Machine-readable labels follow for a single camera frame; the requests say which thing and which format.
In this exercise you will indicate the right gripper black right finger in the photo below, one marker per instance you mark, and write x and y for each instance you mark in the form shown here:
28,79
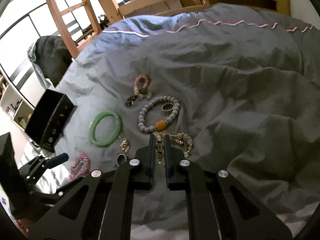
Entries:
187,176

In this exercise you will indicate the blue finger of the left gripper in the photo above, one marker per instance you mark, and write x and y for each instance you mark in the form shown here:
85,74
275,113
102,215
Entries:
56,161

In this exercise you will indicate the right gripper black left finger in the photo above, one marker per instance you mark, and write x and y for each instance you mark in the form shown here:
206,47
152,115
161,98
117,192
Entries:
136,174

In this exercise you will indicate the green jade bangle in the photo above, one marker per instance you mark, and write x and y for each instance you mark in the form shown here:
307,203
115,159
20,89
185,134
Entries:
104,129

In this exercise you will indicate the black jewelry box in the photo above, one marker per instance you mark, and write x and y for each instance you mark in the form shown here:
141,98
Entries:
49,118

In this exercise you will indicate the white open shelf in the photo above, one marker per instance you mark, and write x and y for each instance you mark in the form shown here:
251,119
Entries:
14,104

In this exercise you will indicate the grey duvet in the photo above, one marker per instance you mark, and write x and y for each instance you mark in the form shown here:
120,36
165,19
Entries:
247,82

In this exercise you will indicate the black puffer jacket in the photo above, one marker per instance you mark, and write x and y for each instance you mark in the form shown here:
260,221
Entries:
52,57

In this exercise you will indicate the light blue garment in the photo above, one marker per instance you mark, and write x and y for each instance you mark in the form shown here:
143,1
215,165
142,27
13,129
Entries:
39,73

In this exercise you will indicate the white sliding wardrobe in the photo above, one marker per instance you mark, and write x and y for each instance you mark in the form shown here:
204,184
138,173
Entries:
22,23

